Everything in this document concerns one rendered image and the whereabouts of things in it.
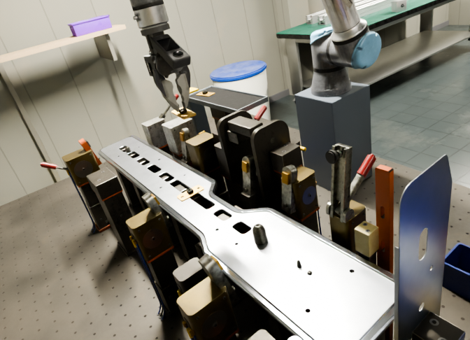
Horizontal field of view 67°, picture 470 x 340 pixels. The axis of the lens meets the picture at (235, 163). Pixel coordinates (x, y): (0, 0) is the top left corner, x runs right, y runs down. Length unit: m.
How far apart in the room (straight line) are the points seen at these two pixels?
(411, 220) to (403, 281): 0.09
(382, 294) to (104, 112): 3.38
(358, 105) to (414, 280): 0.98
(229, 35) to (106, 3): 1.35
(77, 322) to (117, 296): 0.14
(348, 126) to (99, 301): 1.08
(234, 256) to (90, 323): 0.62
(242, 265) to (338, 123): 0.73
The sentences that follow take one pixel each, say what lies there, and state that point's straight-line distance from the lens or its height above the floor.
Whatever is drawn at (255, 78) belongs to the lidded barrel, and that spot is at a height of 0.64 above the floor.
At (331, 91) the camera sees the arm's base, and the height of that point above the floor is 1.12.
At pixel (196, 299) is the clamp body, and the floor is 1.04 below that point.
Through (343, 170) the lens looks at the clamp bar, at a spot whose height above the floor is 1.17.
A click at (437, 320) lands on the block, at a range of 0.63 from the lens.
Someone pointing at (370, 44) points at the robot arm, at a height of 1.29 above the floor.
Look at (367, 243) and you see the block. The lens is 0.79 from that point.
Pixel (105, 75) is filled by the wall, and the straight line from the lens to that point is 3.77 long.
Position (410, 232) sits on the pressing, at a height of 1.27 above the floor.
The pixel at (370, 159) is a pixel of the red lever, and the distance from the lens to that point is 0.86.
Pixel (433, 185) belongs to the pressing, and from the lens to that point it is 0.48.
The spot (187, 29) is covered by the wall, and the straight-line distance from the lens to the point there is 4.04.
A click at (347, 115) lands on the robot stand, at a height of 1.02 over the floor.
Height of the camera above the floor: 1.57
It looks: 28 degrees down
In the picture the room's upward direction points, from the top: 13 degrees counter-clockwise
